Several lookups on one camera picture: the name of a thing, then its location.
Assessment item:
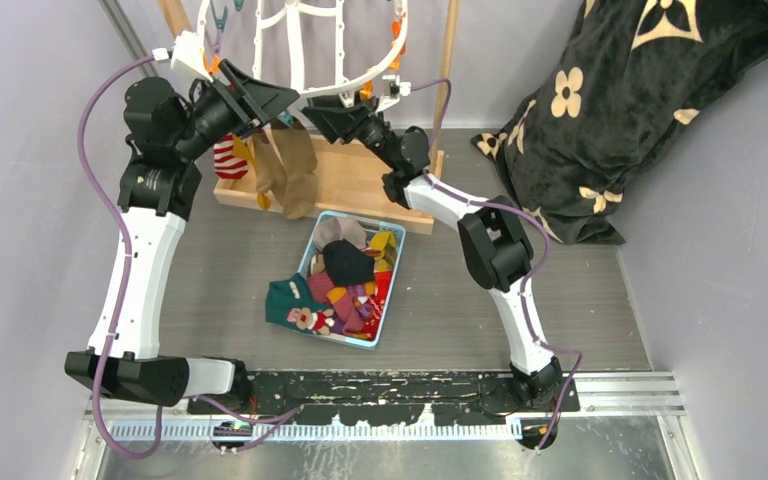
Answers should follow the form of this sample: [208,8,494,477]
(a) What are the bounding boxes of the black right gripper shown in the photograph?
[299,86,398,172]

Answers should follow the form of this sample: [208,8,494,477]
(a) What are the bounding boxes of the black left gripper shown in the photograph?
[173,60,299,160]

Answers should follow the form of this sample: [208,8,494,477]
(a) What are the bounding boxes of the tan brown sock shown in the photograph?
[272,120,319,220]
[251,131,287,204]

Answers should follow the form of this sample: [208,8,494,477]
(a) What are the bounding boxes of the mustard yellow sock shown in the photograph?
[233,137,272,211]

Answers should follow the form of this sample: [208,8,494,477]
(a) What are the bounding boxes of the red white striped santa sock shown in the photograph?
[213,134,249,180]

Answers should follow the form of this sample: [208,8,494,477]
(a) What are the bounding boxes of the white plastic sock hanger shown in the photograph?
[191,1,409,107]

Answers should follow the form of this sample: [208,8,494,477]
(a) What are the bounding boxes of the black sock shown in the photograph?
[322,240,375,287]

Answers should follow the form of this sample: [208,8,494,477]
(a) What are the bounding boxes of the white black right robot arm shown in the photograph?
[302,97,565,411]

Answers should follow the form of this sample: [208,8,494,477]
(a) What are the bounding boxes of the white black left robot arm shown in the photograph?
[64,60,299,413]

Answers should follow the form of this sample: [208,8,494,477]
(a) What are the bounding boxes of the wooden hanger stand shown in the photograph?
[156,1,460,234]

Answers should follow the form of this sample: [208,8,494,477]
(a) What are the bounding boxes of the maroon purple sock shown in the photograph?
[307,273,380,340]

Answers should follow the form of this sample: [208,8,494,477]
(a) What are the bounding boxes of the green reindeer christmas sock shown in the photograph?
[265,273,336,336]

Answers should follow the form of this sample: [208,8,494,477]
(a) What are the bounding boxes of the light blue sock basket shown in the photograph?
[265,211,407,349]

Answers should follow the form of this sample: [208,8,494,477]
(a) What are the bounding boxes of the black floral plush blanket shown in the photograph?
[472,1,768,245]

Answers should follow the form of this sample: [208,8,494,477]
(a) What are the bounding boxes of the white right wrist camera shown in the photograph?
[375,73,412,113]

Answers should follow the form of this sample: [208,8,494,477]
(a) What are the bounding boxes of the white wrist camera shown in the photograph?
[375,73,412,113]
[170,31,214,83]

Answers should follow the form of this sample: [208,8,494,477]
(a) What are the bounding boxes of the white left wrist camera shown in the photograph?
[170,31,214,83]

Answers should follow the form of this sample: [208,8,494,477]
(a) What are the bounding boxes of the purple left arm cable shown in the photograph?
[77,49,170,462]

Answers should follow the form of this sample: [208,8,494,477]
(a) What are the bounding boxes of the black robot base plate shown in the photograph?
[187,371,580,427]

